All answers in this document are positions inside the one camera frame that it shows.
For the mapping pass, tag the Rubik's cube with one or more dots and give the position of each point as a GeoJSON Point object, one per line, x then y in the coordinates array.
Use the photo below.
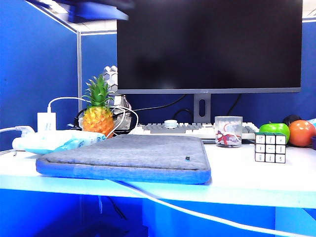
{"type": "Point", "coordinates": [270, 148]}

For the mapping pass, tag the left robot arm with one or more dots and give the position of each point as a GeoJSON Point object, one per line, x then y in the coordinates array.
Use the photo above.
{"type": "Point", "coordinates": [98, 12]}

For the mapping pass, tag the white and grey keyboard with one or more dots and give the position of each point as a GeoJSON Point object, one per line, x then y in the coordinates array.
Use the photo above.
{"type": "Point", "coordinates": [158, 128]}

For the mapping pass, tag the grey monitor stand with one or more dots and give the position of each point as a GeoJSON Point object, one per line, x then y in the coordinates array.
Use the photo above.
{"type": "Point", "coordinates": [196, 108]}

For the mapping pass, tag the grey felt laptop sleeve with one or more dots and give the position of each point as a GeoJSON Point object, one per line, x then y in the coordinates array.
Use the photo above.
{"type": "Point", "coordinates": [128, 155]}

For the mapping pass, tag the toy pineapple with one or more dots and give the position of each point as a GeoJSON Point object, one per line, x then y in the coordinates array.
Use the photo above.
{"type": "Point", "coordinates": [97, 118]}

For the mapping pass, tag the silver honeycomb ornament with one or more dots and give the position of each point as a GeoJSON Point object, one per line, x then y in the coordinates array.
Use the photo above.
{"type": "Point", "coordinates": [111, 76]}

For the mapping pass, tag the clear glass cup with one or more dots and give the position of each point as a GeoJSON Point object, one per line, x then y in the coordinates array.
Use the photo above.
{"type": "Point", "coordinates": [228, 130]}

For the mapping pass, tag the black computer monitor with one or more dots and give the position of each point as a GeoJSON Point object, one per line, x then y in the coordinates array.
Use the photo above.
{"type": "Point", "coordinates": [209, 44]}

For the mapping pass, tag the light blue tissue pack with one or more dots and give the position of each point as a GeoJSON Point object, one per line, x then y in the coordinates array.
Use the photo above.
{"type": "Point", "coordinates": [56, 142]}

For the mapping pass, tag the white charger block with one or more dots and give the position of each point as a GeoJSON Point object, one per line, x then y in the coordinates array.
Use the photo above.
{"type": "Point", "coordinates": [46, 122]}

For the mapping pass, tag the green apple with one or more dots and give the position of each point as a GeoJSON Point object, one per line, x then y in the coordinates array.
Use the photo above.
{"type": "Point", "coordinates": [274, 128]}

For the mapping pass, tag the black computer mouse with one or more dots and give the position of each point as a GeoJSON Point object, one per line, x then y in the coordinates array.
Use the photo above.
{"type": "Point", "coordinates": [290, 119]}

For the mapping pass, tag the orange fruit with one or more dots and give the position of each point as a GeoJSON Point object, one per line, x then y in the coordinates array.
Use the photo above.
{"type": "Point", "coordinates": [302, 133]}

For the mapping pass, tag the teal patterned bag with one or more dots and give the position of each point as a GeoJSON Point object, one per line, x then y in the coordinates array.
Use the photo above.
{"type": "Point", "coordinates": [313, 121]}

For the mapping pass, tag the grey partition post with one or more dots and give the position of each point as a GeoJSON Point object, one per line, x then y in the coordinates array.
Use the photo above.
{"type": "Point", "coordinates": [79, 74]}

